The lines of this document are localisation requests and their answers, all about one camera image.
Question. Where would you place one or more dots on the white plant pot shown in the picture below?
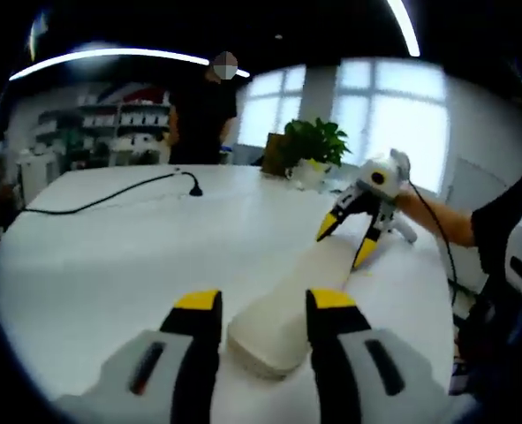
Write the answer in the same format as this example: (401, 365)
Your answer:
(311, 172)

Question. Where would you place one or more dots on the green potted plant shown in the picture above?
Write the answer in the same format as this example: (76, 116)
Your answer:
(315, 139)

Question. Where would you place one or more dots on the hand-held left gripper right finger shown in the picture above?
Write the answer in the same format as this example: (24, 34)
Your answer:
(375, 380)

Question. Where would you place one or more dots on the window with white blinds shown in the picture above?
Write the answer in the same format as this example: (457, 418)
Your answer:
(269, 110)
(397, 123)

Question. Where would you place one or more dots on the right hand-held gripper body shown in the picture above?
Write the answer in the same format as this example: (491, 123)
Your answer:
(384, 176)

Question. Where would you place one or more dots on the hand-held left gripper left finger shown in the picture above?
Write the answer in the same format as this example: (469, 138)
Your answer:
(163, 380)

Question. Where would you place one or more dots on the white storage shelving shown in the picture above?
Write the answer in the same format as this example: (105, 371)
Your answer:
(106, 121)

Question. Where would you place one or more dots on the cardboard box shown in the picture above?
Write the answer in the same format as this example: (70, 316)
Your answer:
(274, 154)

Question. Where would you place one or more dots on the ceiling light strip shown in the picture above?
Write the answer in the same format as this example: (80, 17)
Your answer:
(110, 54)

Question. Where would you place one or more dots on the beige cutlery case base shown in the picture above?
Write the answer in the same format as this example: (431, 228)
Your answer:
(260, 368)

